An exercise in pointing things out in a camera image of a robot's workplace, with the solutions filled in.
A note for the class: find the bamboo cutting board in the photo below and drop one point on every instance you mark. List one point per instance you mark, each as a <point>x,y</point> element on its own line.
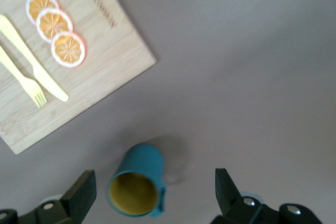
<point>105,58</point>

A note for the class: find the table cover sheet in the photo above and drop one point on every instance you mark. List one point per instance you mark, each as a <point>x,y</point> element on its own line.
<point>236,77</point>

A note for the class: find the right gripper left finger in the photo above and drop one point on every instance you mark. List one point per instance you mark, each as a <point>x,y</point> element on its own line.
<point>65,211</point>

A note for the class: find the orange slice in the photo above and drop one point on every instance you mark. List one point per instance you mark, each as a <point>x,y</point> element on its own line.
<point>52,23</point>
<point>39,2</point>
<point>68,49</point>

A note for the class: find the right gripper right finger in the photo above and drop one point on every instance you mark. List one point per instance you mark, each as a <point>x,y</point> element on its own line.
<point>236,208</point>

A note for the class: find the yellow plastic fork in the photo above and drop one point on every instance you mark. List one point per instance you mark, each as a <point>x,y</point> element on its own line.
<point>26,83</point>

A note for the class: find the yellow plastic knife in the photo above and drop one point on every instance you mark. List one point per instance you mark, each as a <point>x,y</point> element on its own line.
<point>39,72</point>

